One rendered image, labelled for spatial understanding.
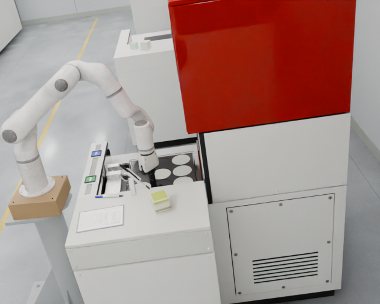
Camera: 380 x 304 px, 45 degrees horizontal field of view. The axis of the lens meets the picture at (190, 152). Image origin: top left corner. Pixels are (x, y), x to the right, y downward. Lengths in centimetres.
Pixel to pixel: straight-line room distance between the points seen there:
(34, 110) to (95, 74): 36
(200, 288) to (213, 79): 95
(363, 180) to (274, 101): 196
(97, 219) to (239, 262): 87
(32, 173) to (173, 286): 92
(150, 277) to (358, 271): 148
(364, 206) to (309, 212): 122
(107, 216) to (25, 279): 147
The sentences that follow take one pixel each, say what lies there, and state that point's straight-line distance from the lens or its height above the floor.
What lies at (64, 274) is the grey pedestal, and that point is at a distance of 286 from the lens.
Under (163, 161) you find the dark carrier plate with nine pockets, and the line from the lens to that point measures 254.
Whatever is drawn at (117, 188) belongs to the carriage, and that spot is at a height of 88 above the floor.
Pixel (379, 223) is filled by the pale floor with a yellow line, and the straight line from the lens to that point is 350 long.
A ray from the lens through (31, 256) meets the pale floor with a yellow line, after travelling 364.
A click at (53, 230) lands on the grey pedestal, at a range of 266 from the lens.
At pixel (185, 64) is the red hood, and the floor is 155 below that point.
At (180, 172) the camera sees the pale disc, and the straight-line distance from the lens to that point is 243.
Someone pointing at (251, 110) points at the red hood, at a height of 130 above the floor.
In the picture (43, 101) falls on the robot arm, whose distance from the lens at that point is 226.
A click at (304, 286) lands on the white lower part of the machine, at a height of 14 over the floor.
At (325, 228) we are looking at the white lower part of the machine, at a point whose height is 56.
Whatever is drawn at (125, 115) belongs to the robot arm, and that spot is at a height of 130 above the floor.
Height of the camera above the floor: 222
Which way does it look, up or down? 31 degrees down
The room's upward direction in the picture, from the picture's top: 8 degrees counter-clockwise
